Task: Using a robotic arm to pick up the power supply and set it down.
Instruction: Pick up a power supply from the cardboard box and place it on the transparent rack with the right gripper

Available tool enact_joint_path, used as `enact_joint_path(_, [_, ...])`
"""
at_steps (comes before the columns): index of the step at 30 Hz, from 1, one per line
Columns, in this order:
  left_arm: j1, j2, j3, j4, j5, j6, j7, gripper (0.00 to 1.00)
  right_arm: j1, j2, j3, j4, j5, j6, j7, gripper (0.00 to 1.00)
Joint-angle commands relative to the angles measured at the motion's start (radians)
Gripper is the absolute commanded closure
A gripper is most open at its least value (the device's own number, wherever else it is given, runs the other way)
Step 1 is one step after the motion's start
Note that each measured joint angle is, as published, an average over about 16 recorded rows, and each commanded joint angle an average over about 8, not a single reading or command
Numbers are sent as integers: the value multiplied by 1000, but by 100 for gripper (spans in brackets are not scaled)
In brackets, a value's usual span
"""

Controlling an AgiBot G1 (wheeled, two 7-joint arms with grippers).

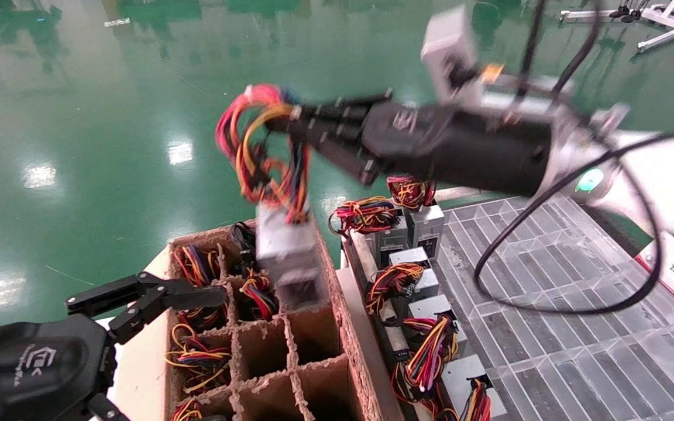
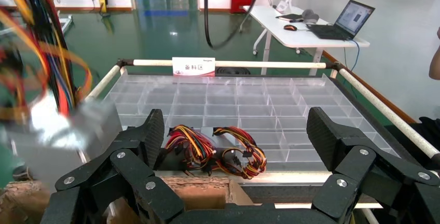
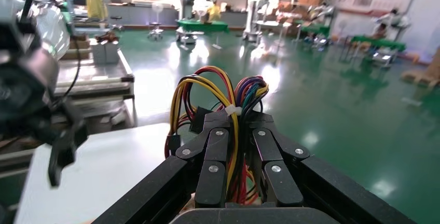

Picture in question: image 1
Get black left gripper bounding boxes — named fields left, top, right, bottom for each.
left=0, top=272, right=228, bottom=421

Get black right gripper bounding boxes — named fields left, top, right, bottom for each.
left=266, top=89, right=554, bottom=197

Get grey power supply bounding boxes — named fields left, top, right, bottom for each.
left=439, top=354, right=508, bottom=421
left=365, top=247, right=440, bottom=315
left=387, top=174, right=445, bottom=261
left=400, top=294, right=468, bottom=394
left=215, top=84, right=327, bottom=309
left=329, top=197, right=411, bottom=270

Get brown cardboard divider box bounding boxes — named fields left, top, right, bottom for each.
left=164, top=221, right=405, bottom=421

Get clear plastic divider tray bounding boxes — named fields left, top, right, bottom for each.
left=435, top=196, right=674, bottom=421

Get white metal floor stand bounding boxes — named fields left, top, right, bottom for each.
left=559, top=0, right=674, bottom=54

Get power supply with coloured wires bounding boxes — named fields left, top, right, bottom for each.
left=164, top=323, right=231, bottom=394
left=176, top=307, right=228, bottom=334
left=170, top=399, right=204, bottom=421
left=173, top=244, right=222, bottom=288
left=239, top=274, right=280, bottom=321

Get grey power supply, coloured wires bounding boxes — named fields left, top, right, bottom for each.
left=365, top=247, right=440, bottom=315
left=400, top=294, right=468, bottom=394
left=387, top=174, right=445, bottom=261
left=439, top=354, right=508, bottom=421
left=329, top=197, right=411, bottom=270

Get white cart frame pipe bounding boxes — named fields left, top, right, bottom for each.
left=434, top=186, right=478, bottom=203
left=342, top=231, right=425, bottom=421

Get power supply with black cable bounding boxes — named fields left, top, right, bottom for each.
left=230, top=222, right=259, bottom=275

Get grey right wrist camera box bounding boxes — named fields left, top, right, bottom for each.
left=421, top=5, right=481, bottom=105

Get black camera cable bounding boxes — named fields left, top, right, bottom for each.
left=518, top=0, right=602, bottom=100

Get red and black wire bundle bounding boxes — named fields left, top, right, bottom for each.
left=391, top=361, right=431, bottom=410

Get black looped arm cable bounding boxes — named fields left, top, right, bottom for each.
left=474, top=130, right=674, bottom=316

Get black cart edge rail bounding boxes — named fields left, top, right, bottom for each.
left=592, top=202, right=656, bottom=258

